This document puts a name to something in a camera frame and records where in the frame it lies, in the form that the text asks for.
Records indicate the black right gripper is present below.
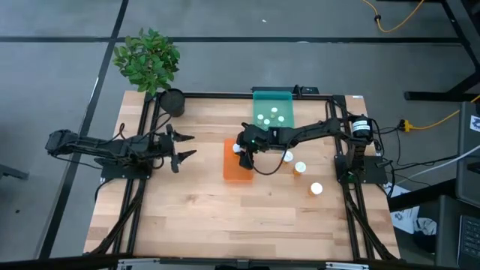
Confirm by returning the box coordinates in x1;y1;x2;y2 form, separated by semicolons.
236;121;281;171

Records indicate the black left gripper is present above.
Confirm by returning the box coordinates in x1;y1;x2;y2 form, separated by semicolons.
157;123;198;175

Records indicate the translucent orange plastic bin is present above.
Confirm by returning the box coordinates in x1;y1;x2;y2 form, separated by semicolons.
222;137;256;184

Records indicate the translucent teal plastic bin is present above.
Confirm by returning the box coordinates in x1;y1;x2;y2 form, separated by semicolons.
251;90;296;132

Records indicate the black box behind bin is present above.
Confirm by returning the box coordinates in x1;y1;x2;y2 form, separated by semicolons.
250;85;320;95

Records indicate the black plant pot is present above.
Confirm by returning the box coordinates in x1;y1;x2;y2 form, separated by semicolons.
158;88;187;119

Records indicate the green leafy potted plant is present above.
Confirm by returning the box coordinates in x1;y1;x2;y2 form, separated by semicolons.
112;26;182;97

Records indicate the white paper sheet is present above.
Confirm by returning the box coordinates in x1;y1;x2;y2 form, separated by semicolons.
389;205;422;235

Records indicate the grey cabinet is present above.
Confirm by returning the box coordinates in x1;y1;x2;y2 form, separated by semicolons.
454;100;480;208

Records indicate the black desk leg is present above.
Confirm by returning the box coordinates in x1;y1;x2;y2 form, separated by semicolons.
403;0;480;103

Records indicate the black keypad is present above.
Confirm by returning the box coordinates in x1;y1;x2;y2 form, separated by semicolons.
457;214;480;260

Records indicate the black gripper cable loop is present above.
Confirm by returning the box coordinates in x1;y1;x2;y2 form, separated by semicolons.
251;148;293;177

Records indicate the black aluminium table frame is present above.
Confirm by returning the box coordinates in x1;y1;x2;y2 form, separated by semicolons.
84;91;401;263

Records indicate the silver camera mount bar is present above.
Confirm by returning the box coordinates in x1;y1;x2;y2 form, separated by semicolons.
115;257;371;270

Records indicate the yellow floor cable black plug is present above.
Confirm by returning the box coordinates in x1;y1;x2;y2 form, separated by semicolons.
361;0;427;34

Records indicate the white floor cable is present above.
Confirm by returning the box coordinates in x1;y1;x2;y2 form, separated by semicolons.
406;143;480;182

